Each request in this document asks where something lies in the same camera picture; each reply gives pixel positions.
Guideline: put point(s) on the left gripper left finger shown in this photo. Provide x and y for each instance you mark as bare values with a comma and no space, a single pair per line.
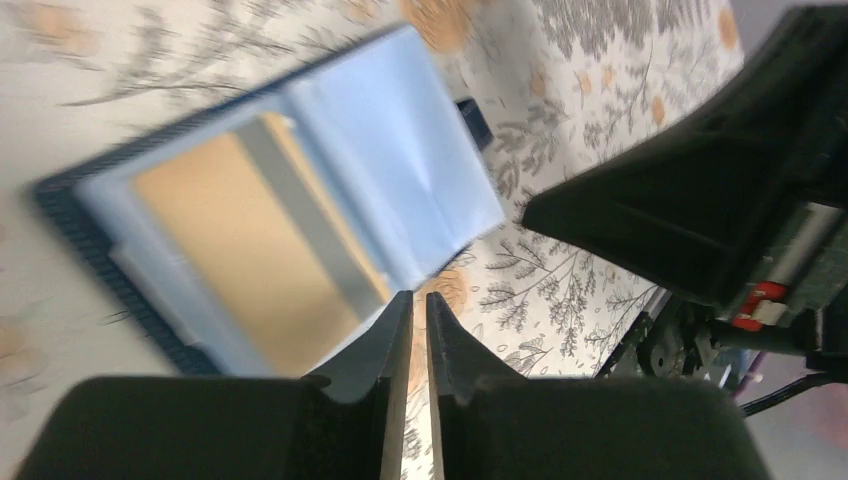
343,420

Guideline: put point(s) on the floral table mat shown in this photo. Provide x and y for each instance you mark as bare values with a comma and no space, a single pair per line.
563,85

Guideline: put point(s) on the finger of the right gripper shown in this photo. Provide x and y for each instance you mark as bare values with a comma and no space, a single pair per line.
694,208

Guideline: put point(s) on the gold credit card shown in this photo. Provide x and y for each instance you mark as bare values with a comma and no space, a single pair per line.
249,213

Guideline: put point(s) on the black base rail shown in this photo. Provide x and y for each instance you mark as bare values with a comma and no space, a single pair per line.
671,338

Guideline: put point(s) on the blue leather card holder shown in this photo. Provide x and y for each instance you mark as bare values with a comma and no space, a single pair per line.
394,150

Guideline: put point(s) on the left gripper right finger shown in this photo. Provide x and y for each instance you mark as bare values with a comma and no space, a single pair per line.
490,422

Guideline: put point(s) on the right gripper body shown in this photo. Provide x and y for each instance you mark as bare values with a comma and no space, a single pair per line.
788,294

